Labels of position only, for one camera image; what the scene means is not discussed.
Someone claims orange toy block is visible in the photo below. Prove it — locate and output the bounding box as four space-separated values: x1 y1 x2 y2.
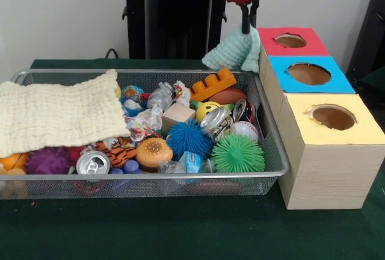
189 67 238 103

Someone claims green covered side table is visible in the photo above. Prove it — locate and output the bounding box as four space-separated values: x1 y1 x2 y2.
357 67 385 116

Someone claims white baseball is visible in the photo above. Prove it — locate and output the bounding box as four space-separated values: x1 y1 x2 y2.
233 120 260 143

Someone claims blue spiky ball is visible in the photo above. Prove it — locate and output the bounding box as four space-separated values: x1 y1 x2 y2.
166 118 215 161

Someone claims silver drink can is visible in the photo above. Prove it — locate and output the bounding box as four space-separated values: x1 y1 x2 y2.
76 150 111 176

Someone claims plain wooden cube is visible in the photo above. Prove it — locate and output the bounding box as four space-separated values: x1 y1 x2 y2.
161 102 196 134

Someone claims wooden box with three holes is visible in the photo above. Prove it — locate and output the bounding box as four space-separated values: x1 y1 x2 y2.
255 26 385 211

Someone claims crushed printed can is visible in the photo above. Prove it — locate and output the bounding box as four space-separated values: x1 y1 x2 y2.
200 106 235 142

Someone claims light blue muslin cloth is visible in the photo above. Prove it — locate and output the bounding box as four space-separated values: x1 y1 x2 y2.
201 25 261 73

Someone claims toy burger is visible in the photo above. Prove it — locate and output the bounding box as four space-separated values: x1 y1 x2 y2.
135 137 174 173

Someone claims yellow smiley ball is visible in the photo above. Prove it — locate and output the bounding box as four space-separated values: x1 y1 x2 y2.
191 100 234 124

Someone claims cream muslin cloth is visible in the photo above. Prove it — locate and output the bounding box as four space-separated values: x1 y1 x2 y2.
0 69 132 158

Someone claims green spiky ball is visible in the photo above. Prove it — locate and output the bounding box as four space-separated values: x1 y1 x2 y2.
210 134 265 174

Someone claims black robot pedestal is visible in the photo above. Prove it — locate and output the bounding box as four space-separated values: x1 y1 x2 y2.
115 0 243 60

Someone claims wire mesh bin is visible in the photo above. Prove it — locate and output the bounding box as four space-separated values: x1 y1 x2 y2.
0 69 291 200

